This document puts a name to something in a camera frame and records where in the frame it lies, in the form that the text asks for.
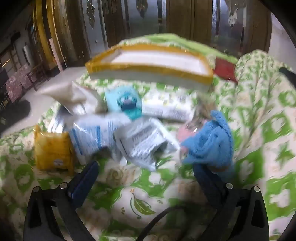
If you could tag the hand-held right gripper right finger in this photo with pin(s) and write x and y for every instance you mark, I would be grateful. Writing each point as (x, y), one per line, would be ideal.
(208, 183)

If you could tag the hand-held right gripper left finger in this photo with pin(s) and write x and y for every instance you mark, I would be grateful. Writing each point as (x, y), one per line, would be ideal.
(77, 195)

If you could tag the blue fluffy towel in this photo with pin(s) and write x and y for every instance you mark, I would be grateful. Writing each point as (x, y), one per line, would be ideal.
(208, 143)

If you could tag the yellow snack packet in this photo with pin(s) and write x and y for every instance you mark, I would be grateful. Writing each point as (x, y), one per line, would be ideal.
(52, 150)

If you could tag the pink fluffy cloth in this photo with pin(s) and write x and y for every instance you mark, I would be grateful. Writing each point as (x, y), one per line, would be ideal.
(183, 135)

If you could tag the white blue-print packet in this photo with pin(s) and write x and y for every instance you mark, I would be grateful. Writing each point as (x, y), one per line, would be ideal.
(92, 136)

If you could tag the bag of coloured sticks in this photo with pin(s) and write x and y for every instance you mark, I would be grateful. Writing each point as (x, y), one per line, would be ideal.
(203, 113)

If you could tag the white black-text packet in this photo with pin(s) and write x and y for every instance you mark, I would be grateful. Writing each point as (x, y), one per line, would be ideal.
(143, 143)

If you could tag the lemon print tissue pack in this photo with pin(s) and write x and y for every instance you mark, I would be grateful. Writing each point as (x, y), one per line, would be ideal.
(166, 105)

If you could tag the white red-label packet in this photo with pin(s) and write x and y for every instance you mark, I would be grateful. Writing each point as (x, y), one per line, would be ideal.
(67, 92)

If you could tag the teal cartoon tissue pack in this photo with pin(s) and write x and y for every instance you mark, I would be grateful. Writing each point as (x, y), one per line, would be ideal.
(124, 102)

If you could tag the yellow-edged white box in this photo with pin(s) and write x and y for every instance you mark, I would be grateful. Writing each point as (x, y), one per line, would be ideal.
(152, 62)

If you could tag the green printed blanket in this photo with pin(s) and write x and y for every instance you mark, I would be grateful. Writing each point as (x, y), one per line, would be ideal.
(254, 129)

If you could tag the black seat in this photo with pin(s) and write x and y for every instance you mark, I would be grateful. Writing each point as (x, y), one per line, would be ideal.
(13, 118)

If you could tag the red foil packet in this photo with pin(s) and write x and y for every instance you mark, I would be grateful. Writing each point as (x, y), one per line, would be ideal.
(225, 68)

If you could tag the pink patterned chair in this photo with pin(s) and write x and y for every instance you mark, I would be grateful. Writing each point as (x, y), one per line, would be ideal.
(17, 83)

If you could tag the white paper roll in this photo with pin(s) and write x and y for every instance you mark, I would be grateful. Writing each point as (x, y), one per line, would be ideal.
(27, 54)

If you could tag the wooden glass folding door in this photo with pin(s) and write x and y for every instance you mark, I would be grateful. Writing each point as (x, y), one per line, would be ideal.
(185, 18)

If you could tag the golden frame cabinet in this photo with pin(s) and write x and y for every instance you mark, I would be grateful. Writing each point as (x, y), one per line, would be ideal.
(44, 34)

